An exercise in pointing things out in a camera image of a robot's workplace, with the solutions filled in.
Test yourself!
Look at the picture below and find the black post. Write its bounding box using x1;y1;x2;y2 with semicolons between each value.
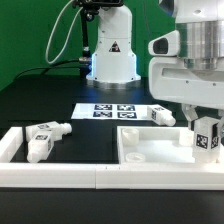
70;0;124;78

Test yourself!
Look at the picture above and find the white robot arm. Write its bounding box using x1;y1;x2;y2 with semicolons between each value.
87;0;224;137

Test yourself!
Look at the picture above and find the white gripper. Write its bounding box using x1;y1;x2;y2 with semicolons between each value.
148;31;224;138

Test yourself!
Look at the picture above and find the white sheet with tags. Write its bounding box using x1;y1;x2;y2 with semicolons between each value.
71;103;163;120

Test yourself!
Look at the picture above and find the white U-shaped fence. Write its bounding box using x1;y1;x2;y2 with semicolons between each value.
0;127;224;190

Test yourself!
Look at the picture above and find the white cable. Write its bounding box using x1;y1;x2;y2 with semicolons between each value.
44;0;84;65

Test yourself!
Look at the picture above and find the white square tabletop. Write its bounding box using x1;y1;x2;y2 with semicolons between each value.
117;125;224;166

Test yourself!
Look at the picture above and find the black cable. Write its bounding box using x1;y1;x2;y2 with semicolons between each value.
0;59;88;92

